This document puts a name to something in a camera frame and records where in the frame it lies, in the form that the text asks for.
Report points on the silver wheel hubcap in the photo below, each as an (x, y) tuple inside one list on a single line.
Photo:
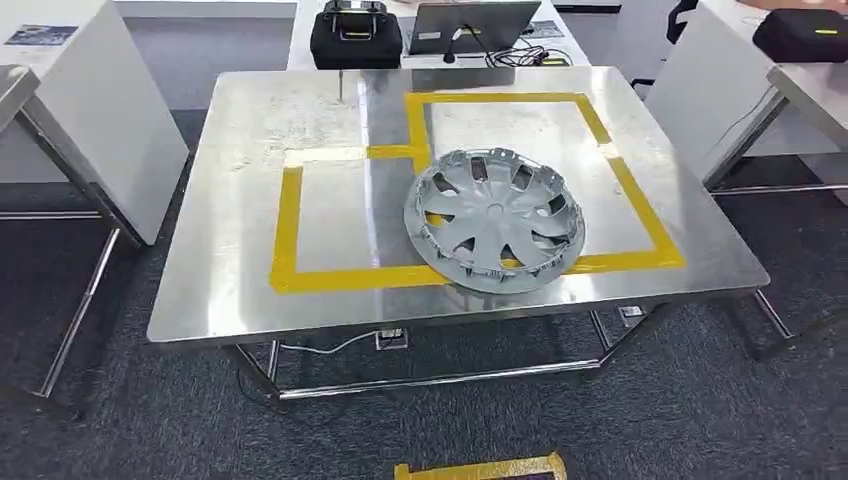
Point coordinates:
[(493, 218)]

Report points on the metal floor socket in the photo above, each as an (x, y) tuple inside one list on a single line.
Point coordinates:
[(391, 339), (631, 312)]

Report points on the black carry case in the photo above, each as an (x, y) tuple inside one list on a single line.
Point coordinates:
[(802, 36), (354, 43)]

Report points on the grey laptop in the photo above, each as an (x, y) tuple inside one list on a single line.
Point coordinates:
[(464, 20)]

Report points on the white desk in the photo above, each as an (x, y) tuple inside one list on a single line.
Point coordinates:
[(301, 33), (93, 112), (709, 73)]

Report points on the black office chair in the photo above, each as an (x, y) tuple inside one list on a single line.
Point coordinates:
[(679, 20)]

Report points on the printed paper sheet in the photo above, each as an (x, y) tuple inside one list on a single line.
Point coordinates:
[(41, 34)]

